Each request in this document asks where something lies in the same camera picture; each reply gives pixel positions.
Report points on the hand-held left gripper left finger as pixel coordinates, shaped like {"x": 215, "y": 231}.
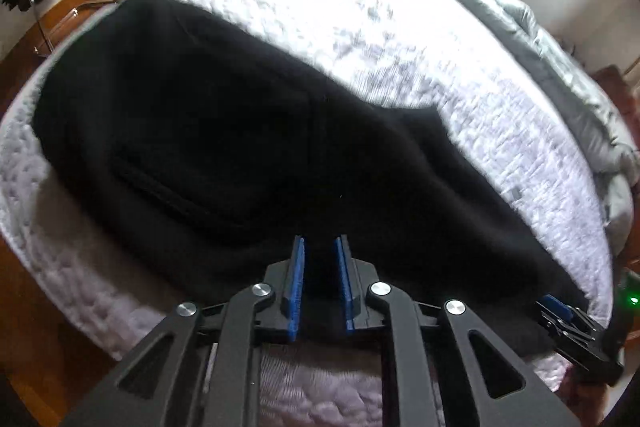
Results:
{"x": 298, "y": 287}

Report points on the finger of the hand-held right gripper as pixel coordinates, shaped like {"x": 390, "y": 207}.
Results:
{"x": 555, "y": 303}
{"x": 567, "y": 332}

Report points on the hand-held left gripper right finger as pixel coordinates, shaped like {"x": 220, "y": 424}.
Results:
{"x": 345, "y": 292}

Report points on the black pants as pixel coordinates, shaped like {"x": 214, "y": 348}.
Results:
{"x": 225, "y": 132}

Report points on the dark wooden headboard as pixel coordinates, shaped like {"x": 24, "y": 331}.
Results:
{"x": 612, "y": 87}

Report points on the grey-green comforter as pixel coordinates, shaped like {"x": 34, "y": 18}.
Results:
{"x": 550, "y": 57}

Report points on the grey quilted bedspread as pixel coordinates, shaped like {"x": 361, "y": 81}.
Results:
{"x": 400, "y": 32}

